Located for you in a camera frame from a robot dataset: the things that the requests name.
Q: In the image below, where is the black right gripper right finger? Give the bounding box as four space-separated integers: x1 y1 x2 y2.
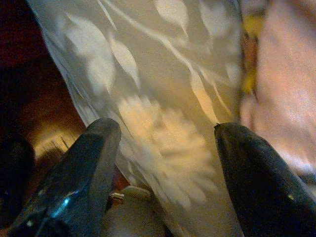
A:
213 122 316 237

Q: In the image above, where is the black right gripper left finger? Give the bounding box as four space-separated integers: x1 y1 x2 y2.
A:
9 118 122 237

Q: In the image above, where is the pink cartoon print blanket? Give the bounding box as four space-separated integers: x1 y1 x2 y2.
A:
239 0 316 183

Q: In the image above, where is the grey floral bed sheet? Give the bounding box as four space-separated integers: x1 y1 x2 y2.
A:
26 0 247 237

